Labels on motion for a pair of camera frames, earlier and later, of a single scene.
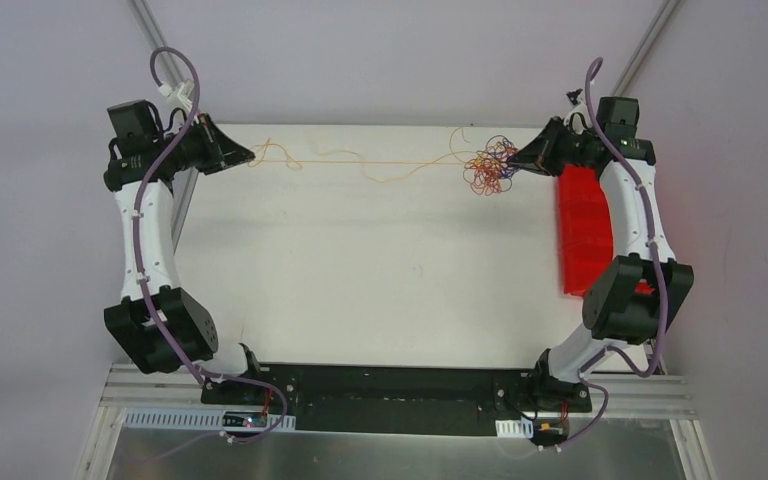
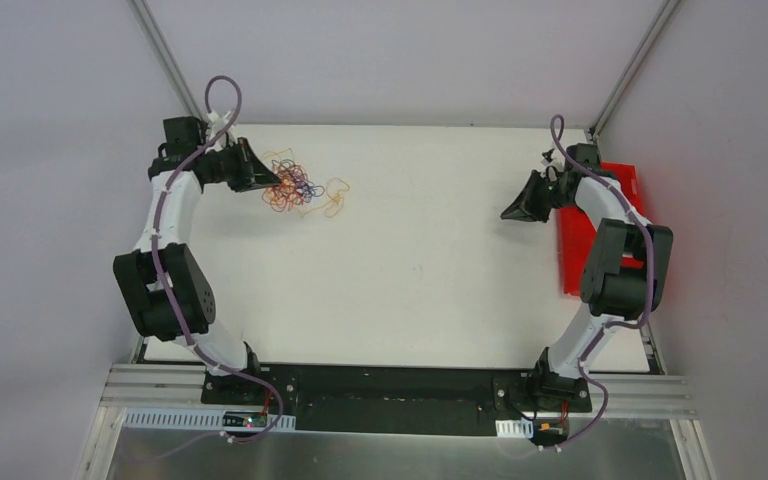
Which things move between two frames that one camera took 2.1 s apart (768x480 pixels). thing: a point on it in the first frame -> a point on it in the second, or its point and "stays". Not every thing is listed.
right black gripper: x=553 y=149 -> x=538 y=195
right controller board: x=549 y=431 stays
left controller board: x=244 y=420 stays
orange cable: x=485 y=174 -> x=284 y=195
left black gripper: x=211 y=146 -> x=242 y=165
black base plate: x=399 y=400 stays
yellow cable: x=301 y=163 -> x=288 y=194
